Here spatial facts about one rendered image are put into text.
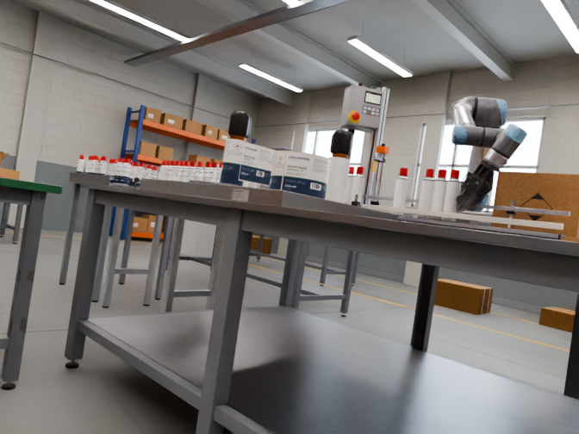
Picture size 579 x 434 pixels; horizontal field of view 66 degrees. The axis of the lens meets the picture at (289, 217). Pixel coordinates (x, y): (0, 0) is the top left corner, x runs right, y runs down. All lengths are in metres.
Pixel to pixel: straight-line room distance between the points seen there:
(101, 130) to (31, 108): 1.25
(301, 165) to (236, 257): 0.38
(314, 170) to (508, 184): 0.86
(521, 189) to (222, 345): 1.29
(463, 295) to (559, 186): 4.13
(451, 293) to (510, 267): 5.12
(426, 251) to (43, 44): 8.64
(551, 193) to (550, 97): 5.83
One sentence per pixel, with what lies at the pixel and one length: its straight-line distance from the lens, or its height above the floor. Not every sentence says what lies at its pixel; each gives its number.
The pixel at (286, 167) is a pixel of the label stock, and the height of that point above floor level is 0.97.
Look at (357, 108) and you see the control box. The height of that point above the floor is 1.37.
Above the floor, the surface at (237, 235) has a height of 0.73.
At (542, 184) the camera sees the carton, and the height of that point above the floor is 1.07.
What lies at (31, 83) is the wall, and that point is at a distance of 9.05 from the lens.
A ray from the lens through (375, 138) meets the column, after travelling 2.23.
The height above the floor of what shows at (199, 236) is 0.33.
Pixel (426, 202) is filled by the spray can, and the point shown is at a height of 0.95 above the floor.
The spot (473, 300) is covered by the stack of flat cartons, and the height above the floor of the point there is 0.16.
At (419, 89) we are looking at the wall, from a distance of 8.71.
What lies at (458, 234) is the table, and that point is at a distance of 0.92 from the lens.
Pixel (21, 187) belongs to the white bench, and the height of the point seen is 0.77.
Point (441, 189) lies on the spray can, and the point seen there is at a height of 1.00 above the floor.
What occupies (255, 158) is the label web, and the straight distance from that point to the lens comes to 1.74.
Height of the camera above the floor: 0.80
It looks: level
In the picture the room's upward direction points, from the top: 8 degrees clockwise
